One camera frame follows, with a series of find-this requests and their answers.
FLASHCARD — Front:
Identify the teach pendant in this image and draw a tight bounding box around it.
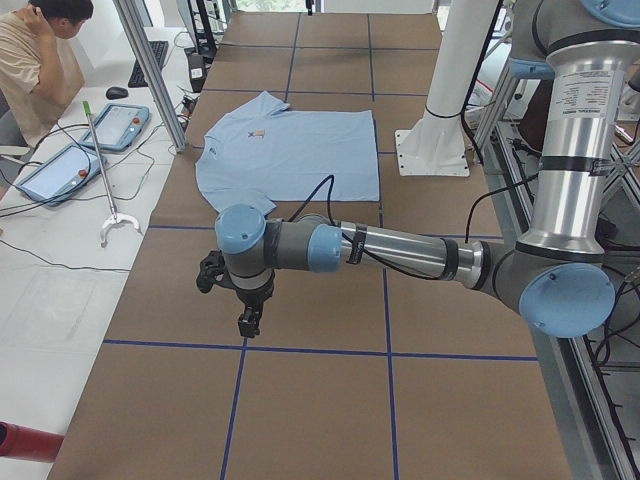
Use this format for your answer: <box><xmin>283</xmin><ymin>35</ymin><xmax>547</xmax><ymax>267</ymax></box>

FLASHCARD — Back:
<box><xmin>92</xmin><ymin>103</ymin><xmax>150</xmax><ymax>153</ymax></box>
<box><xmin>16</xmin><ymin>145</ymin><xmax>101</xmax><ymax>207</ymax></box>

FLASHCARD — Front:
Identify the light blue t-shirt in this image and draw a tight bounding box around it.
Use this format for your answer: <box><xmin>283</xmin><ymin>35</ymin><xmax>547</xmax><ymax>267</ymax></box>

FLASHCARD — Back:
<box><xmin>195</xmin><ymin>91</ymin><xmax>379</xmax><ymax>214</ymax></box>

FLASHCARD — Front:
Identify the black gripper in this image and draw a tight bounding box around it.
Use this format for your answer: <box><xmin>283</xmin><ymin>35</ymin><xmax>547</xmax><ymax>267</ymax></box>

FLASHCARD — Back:
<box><xmin>235</xmin><ymin>285</ymin><xmax>274</xmax><ymax>338</ymax></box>

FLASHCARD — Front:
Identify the red fire extinguisher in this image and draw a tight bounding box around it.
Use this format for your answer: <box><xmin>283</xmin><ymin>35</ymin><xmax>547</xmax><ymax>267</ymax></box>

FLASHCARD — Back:
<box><xmin>1</xmin><ymin>422</ymin><xmax>64</xmax><ymax>463</ymax></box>

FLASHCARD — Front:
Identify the black computer mouse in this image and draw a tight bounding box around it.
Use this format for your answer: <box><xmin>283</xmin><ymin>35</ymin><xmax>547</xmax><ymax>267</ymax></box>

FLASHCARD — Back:
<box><xmin>105</xmin><ymin>86</ymin><xmax>129</xmax><ymax>100</ymax></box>

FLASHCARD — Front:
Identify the black keyboard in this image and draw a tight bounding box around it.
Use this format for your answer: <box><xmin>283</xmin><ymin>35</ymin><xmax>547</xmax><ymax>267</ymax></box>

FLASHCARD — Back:
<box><xmin>127</xmin><ymin>40</ymin><xmax>170</xmax><ymax>89</ymax></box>

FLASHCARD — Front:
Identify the reacher grabber tool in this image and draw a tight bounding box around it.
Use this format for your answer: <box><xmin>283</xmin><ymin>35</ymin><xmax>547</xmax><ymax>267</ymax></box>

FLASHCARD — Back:
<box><xmin>82</xmin><ymin>100</ymin><xmax>142</xmax><ymax>248</ymax></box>

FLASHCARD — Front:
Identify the teach pendant near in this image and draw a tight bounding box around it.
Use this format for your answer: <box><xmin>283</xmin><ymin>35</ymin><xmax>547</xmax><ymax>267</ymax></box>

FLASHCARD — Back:
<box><xmin>16</xmin><ymin>145</ymin><xmax>101</xmax><ymax>207</ymax></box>

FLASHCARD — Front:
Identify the seated person beige shirt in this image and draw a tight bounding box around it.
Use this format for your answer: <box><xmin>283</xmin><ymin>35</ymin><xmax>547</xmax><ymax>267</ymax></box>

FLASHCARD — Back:
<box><xmin>1</xmin><ymin>0</ymin><xmax>94</xmax><ymax>148</ymax></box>

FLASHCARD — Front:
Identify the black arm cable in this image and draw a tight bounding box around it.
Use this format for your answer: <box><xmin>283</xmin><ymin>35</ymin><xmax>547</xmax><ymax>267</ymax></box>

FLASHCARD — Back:
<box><xmin>290</xmin><ymin>174</ymin><xmax>539</xmax><ymax>280</ymax></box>

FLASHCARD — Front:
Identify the white camera pillar base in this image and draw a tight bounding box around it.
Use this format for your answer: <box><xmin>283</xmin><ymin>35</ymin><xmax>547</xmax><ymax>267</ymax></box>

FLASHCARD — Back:
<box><xmin>395</xmin><ymin>0</ymin><xmax>501</xmax><ymax>177</ymax></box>

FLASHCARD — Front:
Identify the teach pendant far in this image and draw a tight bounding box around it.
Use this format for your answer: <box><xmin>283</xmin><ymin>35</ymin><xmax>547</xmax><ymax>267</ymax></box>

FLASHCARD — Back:
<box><xmin>92</xmin><ymin>103</ymin><xmax>150</xmax><ymax>153</ymax></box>

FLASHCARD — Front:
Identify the aluminium frame post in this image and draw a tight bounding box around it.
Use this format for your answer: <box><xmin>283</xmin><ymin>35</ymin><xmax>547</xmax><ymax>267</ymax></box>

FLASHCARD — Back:
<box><xmin>113</xmin><ymin>0</ymin><xmax>187</xmax><ymax>153</ymax></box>

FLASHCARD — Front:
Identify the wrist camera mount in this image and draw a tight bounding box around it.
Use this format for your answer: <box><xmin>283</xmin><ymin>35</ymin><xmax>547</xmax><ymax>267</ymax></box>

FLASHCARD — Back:
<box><xmin>196</xmin><ymin>250</ymin><xmax>227</xmax><ymax>293</ymax></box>

